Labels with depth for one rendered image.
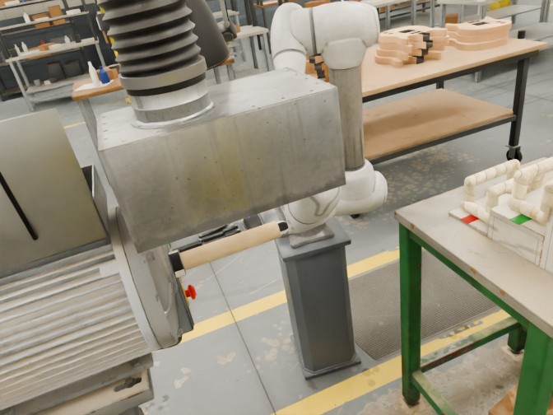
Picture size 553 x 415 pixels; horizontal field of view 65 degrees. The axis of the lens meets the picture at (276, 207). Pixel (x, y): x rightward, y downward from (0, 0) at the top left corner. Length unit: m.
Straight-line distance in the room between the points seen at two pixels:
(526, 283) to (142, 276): 0.88
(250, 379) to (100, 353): 1.53
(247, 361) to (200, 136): 1.83
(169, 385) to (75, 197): 1.76
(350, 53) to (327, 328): 1.14
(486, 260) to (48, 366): 1.00
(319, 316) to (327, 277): 0.20
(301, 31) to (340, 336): 1.28
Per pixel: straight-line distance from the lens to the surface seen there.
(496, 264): 1.24
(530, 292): 1.18
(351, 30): 1.37
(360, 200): 1.63
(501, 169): 1.44
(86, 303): 0.68
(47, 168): 0.62
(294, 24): 1.38
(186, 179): 0.55
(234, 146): 0.55
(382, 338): 2.29
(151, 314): 0.68
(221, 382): 2.23
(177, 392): 2.28
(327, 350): 2.07
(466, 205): 1.39
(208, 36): 0.71
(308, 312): 1.88
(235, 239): 0.78
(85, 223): 0.65
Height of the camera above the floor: 1.68
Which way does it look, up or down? 30 degrees down
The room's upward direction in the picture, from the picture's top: 10 degrees counter-clockwise
